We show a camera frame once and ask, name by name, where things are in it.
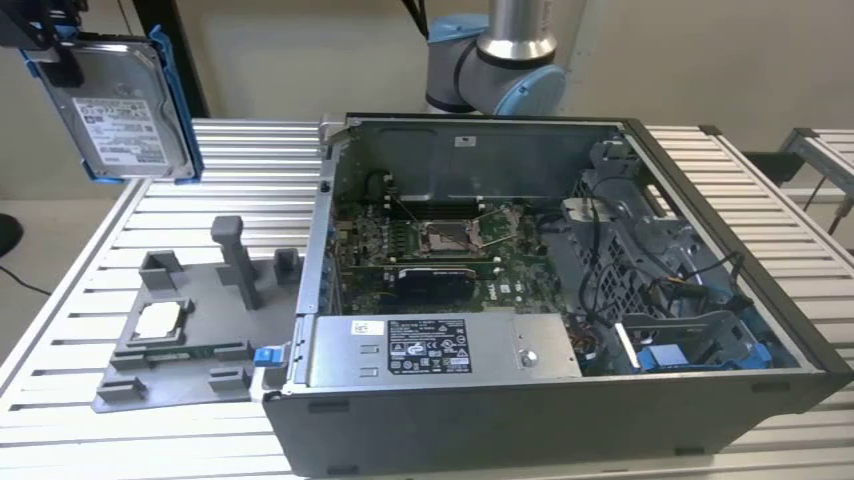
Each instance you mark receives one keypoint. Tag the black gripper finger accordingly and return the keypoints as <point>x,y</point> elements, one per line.
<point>67,67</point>

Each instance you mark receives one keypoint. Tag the hard disk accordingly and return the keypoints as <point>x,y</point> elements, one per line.
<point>120,115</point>

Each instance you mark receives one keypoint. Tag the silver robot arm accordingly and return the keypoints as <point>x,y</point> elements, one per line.
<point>507,65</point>

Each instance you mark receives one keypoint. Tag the metal disk bay cage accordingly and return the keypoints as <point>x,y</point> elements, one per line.
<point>620,280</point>

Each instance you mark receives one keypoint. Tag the blue disk carrier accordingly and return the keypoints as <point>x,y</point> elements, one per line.
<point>661,357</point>

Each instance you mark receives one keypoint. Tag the black round object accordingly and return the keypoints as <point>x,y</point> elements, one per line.
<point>8,235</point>

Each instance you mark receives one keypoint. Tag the silver CPU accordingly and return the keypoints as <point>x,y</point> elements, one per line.
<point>160,320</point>

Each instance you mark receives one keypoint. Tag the grey parts rack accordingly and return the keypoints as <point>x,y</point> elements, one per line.
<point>200,320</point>

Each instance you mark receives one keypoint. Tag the thin locking lever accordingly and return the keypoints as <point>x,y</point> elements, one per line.
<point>404,208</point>

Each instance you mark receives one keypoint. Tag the green RAM stick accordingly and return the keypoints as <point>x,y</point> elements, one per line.
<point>193,351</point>

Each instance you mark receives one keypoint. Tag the black RAM slot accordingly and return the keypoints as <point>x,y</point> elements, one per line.
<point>434,206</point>
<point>440,259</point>

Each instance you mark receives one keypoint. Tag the blue case latch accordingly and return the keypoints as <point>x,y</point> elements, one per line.
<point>264,357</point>

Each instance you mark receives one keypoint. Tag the CPU socket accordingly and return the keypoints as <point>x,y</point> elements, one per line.
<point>443,240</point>

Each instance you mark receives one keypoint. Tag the black graphics card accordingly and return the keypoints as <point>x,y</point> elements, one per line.
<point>434,287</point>

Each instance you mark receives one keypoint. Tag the green motherboard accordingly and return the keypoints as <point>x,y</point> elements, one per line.
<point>520,260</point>

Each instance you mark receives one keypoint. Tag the silver power supply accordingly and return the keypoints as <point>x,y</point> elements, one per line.
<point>494,350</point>

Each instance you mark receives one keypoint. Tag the dark grey PC case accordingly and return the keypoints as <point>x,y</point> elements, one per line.
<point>467,425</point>

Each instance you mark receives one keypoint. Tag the metal slat side table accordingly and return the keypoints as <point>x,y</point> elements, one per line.
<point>827,145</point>

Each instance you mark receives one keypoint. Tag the black upright post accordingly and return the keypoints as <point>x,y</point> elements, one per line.
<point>187,65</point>

